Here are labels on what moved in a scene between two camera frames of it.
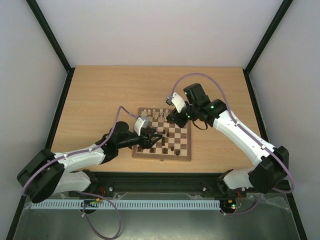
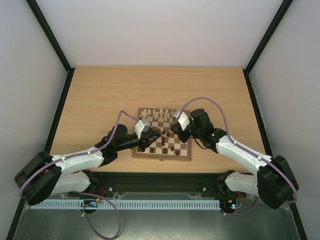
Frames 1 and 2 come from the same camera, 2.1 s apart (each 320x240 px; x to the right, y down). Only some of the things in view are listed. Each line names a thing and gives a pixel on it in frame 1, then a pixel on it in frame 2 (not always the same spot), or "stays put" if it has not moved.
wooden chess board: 175,143 stays put
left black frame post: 52,39 stays put
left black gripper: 147,144 stays put
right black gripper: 178,117 → 181,132
